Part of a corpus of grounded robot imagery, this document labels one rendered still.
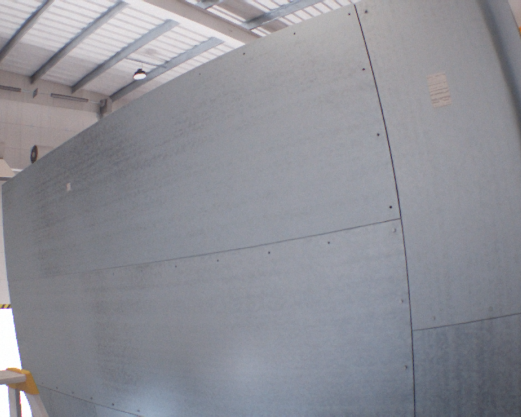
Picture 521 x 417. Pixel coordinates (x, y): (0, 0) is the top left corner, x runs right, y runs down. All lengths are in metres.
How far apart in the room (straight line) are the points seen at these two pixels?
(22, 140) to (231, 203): 11.03
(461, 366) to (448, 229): 0.31
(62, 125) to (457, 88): 12.22
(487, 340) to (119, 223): 1.23
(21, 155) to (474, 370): 11.60
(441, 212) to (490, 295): 0.22
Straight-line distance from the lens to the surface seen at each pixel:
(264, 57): 1.38
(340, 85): 1.23
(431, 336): 1.12
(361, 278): 1.17
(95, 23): 10.58
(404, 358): 1.15
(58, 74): 12.96
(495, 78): 1.10
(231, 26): 10.67
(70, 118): 13.16
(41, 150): 11.48
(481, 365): 1.10
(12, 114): 12.32
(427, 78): 1.14
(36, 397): 1.59
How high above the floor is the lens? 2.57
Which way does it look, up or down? 8 degrees up
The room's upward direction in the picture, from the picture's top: 7 degrees counter-clockwise
